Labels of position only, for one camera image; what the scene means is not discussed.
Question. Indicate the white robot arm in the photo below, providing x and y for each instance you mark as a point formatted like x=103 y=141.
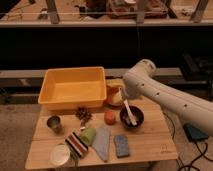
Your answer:
x=139 y=81

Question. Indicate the yellow plastic tray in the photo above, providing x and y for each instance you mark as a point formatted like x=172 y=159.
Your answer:
x=70 y=88

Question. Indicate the orange red box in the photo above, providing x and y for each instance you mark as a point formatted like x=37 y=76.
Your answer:
x=114 y=97

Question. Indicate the orange fruit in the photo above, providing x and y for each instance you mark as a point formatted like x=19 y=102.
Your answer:
x=109 y=118

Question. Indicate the white plastic spoon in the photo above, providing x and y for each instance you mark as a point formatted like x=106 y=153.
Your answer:
x=130 y=114

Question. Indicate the dark round bowl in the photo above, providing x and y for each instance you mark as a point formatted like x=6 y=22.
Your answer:
x=125 y=121

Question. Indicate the wooden folding table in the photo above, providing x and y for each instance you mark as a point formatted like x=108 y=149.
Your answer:
x=151 y=142

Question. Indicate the green cup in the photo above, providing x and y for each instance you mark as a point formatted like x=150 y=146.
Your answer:
x=88 y=135

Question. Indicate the blue sponge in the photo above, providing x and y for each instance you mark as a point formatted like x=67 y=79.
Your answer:
x=121 y=146

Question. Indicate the small metal cup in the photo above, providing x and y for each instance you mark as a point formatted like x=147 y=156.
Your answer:
x=54 y=123

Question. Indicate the striped cloth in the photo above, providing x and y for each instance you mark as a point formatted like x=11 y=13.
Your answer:
x=79 y=147

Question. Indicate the white round lid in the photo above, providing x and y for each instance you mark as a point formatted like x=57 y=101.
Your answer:
x=59 y=155

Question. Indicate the black foot pedal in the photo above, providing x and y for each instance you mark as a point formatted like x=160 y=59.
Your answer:
x=193 y=133

